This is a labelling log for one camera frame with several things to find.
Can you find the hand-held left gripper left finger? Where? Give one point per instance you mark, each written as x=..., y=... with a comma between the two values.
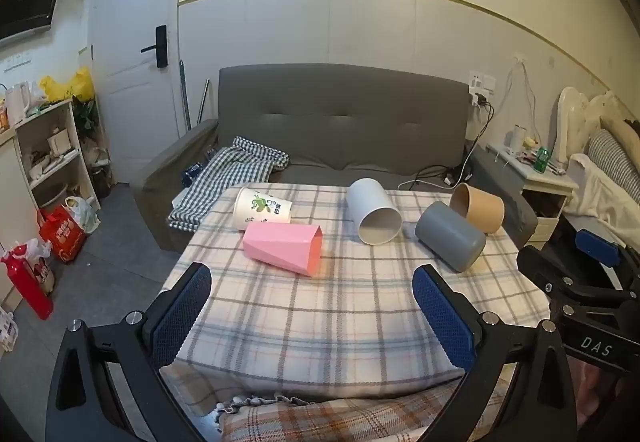
x=180, y=317

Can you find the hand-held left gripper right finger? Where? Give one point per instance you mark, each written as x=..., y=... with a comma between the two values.
x=442, y=322

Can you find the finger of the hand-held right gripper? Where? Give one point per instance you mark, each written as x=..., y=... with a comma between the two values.
x=550, y=272
x=597, y=248

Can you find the grey cup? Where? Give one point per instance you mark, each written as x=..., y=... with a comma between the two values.
x=450, y=237

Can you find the brown plastic cup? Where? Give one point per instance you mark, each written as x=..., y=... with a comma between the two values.
x=477, y=208

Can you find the pink faceted cup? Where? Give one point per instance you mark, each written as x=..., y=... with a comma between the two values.
x=282, y=247

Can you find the plain white cup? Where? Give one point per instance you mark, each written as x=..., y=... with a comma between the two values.
x=375, y=217

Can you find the white printed paper cup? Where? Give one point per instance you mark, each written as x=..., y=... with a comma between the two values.
x=262, y=209

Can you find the person's right hand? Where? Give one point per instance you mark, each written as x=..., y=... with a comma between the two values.
x=595, y=392

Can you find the white blanket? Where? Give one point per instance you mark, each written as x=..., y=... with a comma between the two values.
x=600, y=199

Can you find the white nightstand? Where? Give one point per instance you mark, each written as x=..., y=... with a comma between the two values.
x=545, y=184

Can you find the striped pillow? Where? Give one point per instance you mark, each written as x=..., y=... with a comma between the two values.
x=615, y=161

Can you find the green bottle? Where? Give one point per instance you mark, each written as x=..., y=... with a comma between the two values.
x=542, y=159

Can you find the grey plaid tablecloth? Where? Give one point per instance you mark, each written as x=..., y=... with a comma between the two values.
x=325, y=312

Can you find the white bed headboard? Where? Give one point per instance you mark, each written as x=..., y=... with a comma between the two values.
x=575, y=116

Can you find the orange plaid cloth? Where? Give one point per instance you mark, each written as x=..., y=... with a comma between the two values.
x=350, y=422

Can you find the white cylinder container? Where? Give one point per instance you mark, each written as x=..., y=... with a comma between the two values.
x=518, y=136

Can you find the white plastic bag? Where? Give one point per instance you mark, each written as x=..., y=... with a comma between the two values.
x=82, y=214

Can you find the red shopping bag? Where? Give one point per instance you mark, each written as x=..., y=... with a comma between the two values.
x=62, y=234

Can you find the blue packet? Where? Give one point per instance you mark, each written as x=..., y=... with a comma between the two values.
x=193, y=173

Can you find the blue checked cloth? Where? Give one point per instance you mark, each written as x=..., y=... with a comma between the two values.
x=225, y=171

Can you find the red canister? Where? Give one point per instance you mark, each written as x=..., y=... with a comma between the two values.
x=25, y=287

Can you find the white shelf unit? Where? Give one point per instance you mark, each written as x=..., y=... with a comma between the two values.
x=55, y=156

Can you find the metal pole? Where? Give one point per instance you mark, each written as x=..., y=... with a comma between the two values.
x=203, y=99

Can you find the green plant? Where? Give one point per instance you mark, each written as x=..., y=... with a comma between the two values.
x=86, y=116

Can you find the grey sofa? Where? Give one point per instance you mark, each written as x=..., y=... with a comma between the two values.
x=340, y=121

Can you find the yellow plastic bag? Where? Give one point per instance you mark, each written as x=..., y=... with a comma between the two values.
x=70, y=84

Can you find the white electric kettle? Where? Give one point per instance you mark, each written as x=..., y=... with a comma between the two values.
x=17, y=104

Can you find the white door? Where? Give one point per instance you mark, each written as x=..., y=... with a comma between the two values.
x=125, y=21

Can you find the white wall outlet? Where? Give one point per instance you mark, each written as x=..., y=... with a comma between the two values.
x=482, y=81

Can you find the white wall switches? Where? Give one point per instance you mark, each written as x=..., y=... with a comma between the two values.
x=16, y=62

